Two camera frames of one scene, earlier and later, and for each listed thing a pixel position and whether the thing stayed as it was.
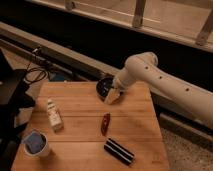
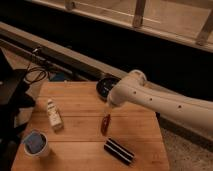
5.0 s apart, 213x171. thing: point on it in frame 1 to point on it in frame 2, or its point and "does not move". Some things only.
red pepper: (105, 123) does not move
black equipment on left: (14, 97) does not move
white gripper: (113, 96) to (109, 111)
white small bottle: (54, 116) does not move
